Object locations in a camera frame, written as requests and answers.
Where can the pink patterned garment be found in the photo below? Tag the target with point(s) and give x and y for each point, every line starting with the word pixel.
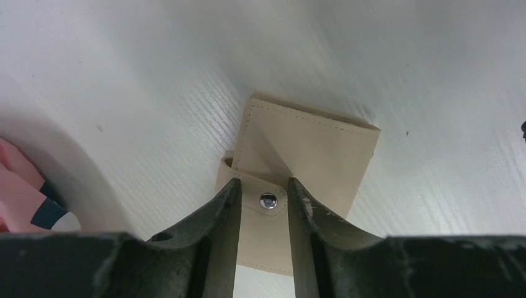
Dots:
pixel 25 208

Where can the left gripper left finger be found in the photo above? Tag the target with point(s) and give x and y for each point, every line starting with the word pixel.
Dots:
pixel 196 257

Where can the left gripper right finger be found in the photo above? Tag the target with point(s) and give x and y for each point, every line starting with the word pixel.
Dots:
pixel 333 258

